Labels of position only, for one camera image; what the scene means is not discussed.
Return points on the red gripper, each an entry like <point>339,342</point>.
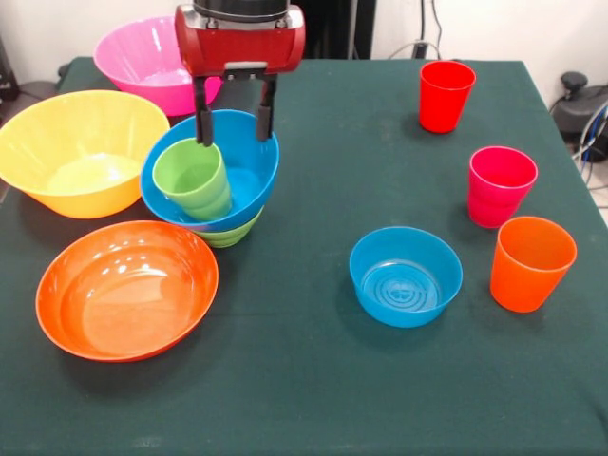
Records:
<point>242,47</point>

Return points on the large smooth blue bowl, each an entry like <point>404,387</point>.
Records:
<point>247,166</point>

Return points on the green plastic cup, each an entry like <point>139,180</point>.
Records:
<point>190,176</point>

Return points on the small green plastic bowl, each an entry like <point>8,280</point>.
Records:
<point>230,235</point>

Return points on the orange-red plastic bowl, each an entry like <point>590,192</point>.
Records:
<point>128,299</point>

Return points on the large pink plastic bowl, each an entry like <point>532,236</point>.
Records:
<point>138,62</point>

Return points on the large yellow-orange plastic bowl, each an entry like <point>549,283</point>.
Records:
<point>71,142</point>

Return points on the red plastic cup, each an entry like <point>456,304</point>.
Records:
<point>444,104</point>

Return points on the small ringed blue bowl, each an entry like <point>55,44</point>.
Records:
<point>404,290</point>

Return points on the dark green tablecloth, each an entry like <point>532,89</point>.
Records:
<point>285,380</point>

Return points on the magenta plastic cup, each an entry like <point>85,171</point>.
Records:
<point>494,204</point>

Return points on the orange plastic cup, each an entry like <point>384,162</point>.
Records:
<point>522,285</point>

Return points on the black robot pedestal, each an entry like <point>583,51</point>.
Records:
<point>332,28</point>

